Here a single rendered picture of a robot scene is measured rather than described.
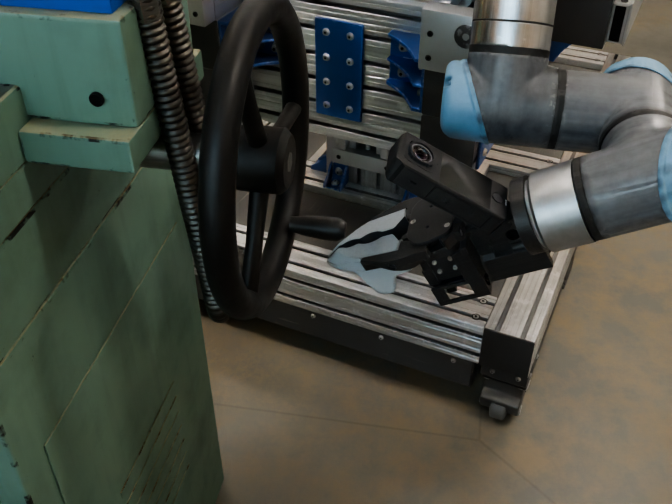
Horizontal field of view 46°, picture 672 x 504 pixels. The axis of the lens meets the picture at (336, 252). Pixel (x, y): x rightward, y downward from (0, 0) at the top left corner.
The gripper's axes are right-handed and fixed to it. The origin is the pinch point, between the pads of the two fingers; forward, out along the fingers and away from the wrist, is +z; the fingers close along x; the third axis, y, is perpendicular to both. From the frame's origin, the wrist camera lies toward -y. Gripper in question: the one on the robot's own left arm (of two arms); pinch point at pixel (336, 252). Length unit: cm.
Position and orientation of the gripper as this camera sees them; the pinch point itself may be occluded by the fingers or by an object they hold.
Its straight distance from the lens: 79.3
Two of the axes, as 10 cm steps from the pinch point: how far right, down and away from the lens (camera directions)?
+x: 2.0, -6.6, 7.2
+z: -8.5, 2.5, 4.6
